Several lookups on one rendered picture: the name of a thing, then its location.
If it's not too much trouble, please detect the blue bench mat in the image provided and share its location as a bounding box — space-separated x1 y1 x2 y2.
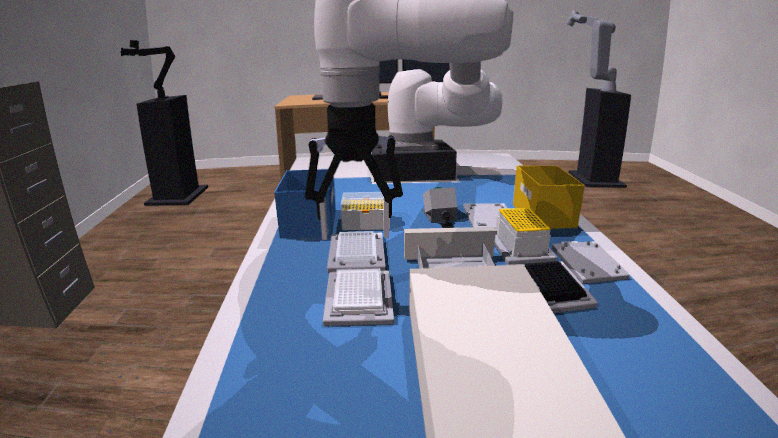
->
198 175 778 438

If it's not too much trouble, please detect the yellow open-top bin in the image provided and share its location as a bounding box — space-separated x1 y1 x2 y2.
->
513 166 585 229

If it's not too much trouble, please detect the blue open-top bin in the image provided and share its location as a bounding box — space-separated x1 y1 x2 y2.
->
274 169 336 238

